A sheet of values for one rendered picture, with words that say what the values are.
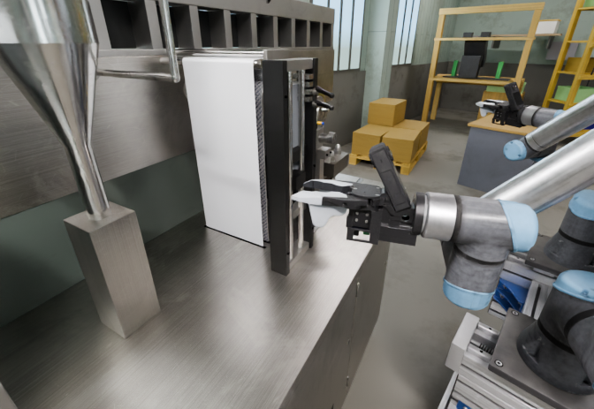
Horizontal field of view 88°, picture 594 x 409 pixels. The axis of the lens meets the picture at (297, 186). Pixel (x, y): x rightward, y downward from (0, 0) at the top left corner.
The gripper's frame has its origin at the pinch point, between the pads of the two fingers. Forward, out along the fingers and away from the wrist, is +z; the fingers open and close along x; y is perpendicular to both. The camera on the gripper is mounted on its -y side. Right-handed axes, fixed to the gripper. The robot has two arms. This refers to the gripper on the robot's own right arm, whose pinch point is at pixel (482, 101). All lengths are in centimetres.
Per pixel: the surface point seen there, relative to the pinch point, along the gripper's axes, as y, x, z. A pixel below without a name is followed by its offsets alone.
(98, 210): -15, -144, -38
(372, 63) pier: 25, 164, 322
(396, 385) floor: 116, -68, -31
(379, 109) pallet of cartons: 77, 130, 257
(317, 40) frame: -32, -45, 70
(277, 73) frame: -32, -105, -36
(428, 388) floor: 117, -55, -38
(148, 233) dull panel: 11, -145, -5
